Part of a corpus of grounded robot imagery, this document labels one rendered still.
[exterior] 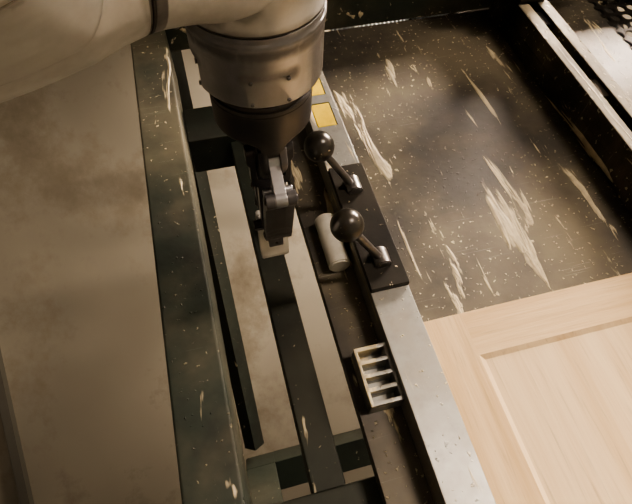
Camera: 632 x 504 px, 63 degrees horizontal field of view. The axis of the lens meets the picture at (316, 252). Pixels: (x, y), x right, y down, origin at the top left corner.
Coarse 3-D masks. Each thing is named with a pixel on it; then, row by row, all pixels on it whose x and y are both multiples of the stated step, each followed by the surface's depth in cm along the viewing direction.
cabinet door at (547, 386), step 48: (576, 288) 66; (624, 288) 67; (432, 336) 62; (480, 336) 63; (528, 336) 63; (576, 336) 63; (624, 336) 63; (480, 384) 59; (528, 384) 60; (576, 384) 60; (624, 384) 60; (480, 432) 56; (528, 432) 57; (576, 432) 57; (624, 432) 57; (528, 480) 54; (576, 480) 54; (624, 480) 55
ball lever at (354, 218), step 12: (336, 216) 55; (348, 216) 54; (360, 216) 55; (336, 228) 55; (348, 228) 54; (360, 228) 55; (348, 240) 55; (360, 240) 58; (372, 252) 62; (384, 252) 64; (384, 264) 63
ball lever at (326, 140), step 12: (312, 132) 61; (324, 132) 61; (312, 144) 60; (324, 144) 60; (312, 156) 61; (324, 156) 61; (336, 168) 66; (348, 180) 68; (348, 192) 70; (360, 192) 70
